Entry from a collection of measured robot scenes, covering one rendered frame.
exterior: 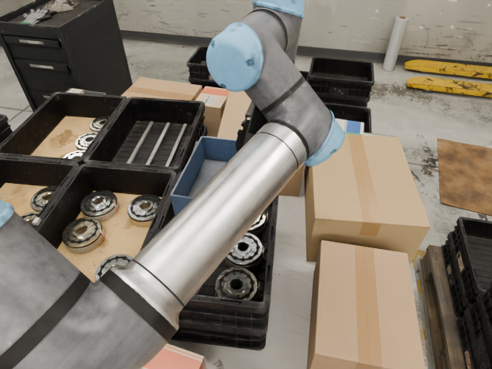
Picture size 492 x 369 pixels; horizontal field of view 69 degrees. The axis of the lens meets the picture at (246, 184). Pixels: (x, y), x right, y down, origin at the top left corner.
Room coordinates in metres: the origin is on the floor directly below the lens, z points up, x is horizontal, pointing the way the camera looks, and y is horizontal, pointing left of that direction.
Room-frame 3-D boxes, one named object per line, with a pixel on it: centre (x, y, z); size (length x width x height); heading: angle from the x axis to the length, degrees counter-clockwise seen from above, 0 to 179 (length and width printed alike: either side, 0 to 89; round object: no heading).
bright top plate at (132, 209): (0.71, 0.29, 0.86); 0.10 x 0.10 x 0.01
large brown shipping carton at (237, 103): (1.12, -0.06, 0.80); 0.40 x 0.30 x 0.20; 175
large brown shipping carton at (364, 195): (0.82, -0.35, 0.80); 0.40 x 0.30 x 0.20; 174
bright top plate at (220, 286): (0.45, 0.02, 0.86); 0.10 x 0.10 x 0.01
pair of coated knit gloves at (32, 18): (2.28, 1.29, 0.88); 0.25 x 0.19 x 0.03; 167
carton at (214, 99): (1.36, 0.14, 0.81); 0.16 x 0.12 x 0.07; 165
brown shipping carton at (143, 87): (1.38, 0.37, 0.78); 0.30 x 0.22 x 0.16; 74
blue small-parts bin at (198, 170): (0.56, 0.05, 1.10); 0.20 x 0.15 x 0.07; 168
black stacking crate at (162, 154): (1.01, 0.32, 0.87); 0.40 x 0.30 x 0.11; 173
